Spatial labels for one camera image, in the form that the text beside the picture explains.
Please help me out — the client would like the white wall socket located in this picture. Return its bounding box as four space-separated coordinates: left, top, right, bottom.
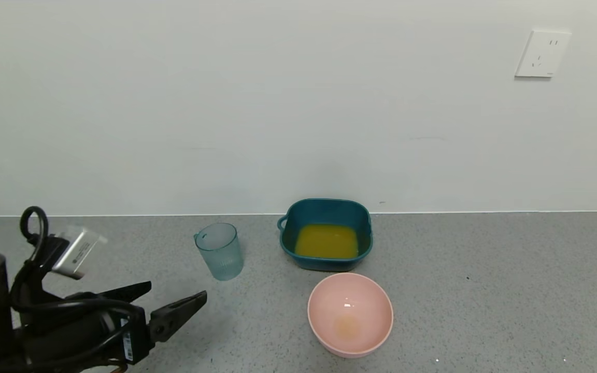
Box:
514 30 572 79

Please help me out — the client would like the pink round bowl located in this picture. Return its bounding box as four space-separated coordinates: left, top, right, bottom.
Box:
307 272 394 358

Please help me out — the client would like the teal square plastic basin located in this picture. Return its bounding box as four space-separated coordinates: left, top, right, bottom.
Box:
277 198 373 272

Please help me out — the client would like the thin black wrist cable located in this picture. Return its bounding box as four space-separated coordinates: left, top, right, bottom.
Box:
9 206 146 373

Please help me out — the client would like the orange juice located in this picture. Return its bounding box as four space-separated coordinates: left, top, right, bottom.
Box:
295 224 359 260

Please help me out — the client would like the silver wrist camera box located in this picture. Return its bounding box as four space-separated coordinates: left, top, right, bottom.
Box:
51 226 108 281

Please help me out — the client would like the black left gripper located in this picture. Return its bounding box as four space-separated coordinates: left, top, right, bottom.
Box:
23 280 208 366

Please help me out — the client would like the clear ribbed plastic cup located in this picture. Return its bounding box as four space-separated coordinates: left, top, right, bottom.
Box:
193 223 244 281

